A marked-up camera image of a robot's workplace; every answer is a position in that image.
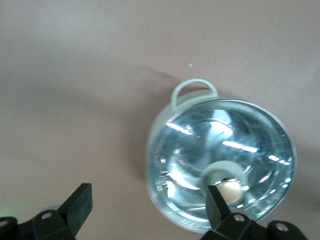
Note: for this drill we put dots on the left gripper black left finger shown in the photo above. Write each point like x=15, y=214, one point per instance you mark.
x=75, y=210

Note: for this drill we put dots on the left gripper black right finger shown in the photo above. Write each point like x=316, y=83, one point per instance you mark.
x=217, y=212

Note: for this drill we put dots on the glass pot lid with knob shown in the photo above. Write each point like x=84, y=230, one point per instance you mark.
x=200, y=140

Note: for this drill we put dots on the brown table cloth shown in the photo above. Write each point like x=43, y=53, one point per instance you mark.
x=75, y=75

